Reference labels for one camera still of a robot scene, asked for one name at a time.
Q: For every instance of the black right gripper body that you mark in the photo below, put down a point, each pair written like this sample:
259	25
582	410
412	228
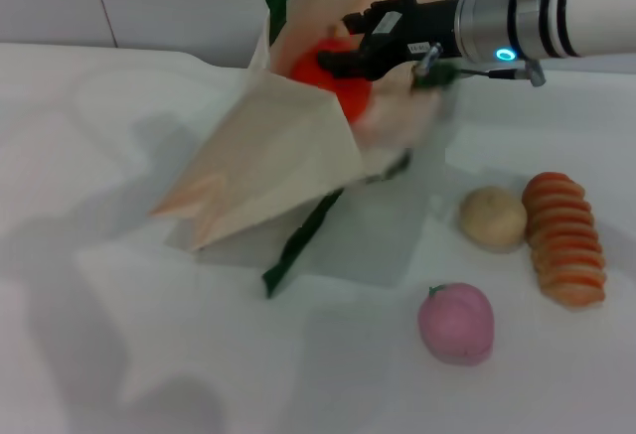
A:
422	27

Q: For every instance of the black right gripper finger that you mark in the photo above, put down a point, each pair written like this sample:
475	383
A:
343	62
360	22

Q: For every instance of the orange toy fruit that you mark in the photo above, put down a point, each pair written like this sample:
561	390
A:
355	96

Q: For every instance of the round beige bun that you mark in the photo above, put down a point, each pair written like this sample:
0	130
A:
492	218

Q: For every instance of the ridged orange bread loaf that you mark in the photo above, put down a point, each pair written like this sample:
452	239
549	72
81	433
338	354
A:
564	240

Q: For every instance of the pink peach toy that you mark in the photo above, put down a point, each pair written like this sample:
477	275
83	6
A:
454	327

